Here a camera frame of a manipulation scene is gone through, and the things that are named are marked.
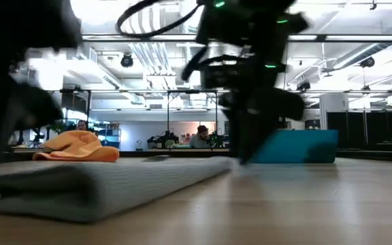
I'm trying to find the small background potted plant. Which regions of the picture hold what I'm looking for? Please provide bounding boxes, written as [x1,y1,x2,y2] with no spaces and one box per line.
[48,121,68,135]

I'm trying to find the black aluminium table frame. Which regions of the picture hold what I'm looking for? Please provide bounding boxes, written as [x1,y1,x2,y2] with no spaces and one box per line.
[1,148,392,163]

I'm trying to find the blue storage bins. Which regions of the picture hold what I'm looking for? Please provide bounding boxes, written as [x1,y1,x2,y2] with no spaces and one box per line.
[97,127,122,150]

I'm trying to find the round black ceiling fixture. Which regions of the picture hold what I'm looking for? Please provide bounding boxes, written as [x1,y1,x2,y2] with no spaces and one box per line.
[359,56,376,69]
[120,53,135,68]

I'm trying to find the long ceiling light bar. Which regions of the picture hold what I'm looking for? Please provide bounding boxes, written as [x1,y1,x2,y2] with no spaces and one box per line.
[80,33,392,43]

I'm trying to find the black cabinets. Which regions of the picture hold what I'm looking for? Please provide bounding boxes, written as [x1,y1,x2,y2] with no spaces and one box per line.
[327,110,392,149]

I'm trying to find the grey microfiber towel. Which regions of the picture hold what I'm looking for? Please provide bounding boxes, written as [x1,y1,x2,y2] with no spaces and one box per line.
[0,155,234,224]

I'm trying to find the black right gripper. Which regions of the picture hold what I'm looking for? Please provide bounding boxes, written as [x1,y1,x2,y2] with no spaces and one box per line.
[218,86,306,165]

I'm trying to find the orange microfiber towel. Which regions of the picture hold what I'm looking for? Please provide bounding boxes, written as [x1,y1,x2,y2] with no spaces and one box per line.
[32,130,120,163]

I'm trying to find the teal plastic basket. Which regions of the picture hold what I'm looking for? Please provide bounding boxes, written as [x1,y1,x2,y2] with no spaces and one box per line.
[250,129,339,164]

